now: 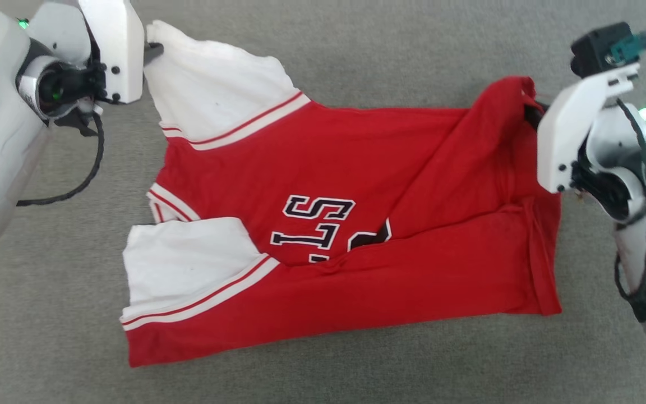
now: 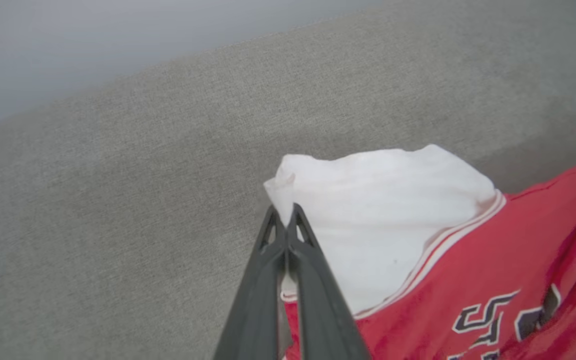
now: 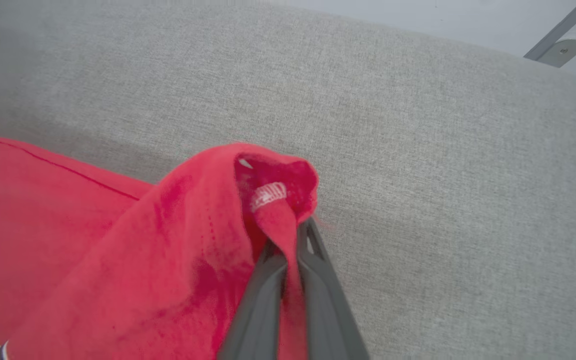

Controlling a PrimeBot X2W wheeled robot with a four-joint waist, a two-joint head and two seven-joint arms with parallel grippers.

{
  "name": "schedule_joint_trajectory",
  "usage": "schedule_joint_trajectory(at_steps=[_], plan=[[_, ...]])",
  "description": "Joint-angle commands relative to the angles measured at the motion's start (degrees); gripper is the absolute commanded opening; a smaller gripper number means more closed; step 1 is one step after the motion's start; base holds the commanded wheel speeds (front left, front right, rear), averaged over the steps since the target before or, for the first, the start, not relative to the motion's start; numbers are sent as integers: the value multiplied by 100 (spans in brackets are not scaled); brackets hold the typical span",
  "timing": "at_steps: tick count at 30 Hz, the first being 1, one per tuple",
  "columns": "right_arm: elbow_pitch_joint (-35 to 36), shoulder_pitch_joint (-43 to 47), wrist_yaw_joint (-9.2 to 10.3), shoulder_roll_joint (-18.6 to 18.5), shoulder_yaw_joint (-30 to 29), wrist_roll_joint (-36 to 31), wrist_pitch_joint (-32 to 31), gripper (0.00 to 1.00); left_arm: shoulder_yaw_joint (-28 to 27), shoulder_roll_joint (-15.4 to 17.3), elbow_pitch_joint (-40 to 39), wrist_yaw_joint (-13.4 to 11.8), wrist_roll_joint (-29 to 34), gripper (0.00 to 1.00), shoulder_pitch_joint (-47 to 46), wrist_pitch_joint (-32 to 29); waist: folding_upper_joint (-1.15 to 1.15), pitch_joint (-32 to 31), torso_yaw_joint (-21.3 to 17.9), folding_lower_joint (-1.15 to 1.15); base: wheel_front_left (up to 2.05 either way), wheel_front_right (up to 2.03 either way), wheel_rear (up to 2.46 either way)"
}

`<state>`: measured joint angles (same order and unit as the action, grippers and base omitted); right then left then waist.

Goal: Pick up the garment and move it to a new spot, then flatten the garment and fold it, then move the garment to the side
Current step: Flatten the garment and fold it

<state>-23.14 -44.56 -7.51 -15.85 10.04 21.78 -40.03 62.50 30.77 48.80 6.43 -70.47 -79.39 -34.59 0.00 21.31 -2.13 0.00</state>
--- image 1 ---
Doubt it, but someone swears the red and white jersey shirt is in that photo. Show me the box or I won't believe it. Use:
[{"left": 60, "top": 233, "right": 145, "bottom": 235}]
[{"left": 121, "top": 20, "right": 562, "bottom": 368}]

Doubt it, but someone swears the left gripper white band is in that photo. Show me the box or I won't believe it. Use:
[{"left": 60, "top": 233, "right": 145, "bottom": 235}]
[{"left": 79, "top": 0, "right": 164, "bottom": 105}]

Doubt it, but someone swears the teal right camera connector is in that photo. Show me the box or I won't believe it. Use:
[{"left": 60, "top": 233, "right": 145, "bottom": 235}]
[{"left": 609, "top": 28, "right": 646, "bottom": 63}]

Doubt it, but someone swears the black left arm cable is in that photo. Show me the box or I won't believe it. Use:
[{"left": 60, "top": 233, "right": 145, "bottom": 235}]
[{"left": 16, "top": 109, "right": 105, "bottom": 206}]

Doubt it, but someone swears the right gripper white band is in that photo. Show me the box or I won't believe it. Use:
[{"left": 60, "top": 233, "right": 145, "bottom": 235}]
[{"left": 525, "top": 62, "right": 641, "bottom": 195}]

